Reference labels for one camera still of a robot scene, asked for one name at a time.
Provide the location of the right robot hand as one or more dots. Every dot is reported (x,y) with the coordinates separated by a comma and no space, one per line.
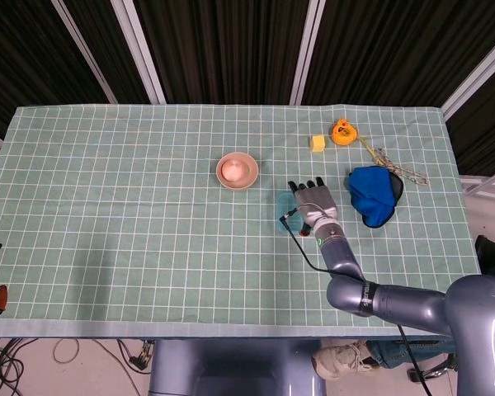
(317,204)

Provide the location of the blue translucent lid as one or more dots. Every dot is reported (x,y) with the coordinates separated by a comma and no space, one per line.
(288,202)

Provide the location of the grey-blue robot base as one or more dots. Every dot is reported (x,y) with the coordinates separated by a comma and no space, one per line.
(235,367)

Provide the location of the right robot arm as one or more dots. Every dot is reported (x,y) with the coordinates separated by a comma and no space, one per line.
(342,255)

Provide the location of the blue cloth with black trim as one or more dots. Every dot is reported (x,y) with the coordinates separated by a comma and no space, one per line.
(371,194)

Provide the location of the yellow foam cube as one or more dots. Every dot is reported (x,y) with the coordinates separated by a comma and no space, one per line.
(318,143)

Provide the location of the orange tape measure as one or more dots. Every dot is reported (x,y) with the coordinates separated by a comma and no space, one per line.
(343,133)

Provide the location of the beige bowl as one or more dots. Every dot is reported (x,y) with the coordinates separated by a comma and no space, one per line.
(249,169)

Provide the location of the green checkered tablecloth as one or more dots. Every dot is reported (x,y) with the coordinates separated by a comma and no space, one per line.
(107,206)

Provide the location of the black and yellow plug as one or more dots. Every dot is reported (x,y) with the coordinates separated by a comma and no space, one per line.
(142,356)

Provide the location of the beige sneaker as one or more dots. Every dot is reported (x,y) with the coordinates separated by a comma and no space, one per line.
(338,359)

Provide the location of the blue jeans leg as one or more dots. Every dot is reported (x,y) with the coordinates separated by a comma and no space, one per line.
(387,352)

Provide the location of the black flat panel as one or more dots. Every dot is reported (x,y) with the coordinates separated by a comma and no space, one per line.
(493,251)

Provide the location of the black curtain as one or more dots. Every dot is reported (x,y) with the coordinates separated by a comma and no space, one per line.
(231,41)

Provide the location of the chrome chair base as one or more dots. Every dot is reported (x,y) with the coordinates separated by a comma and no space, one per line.
(433,373)

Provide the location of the white frame post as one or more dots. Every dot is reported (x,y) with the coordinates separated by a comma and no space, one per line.
(478,70)
(309,49)
(138,49)

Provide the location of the thin grey frame post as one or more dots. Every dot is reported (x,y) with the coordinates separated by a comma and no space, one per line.
(84,51)

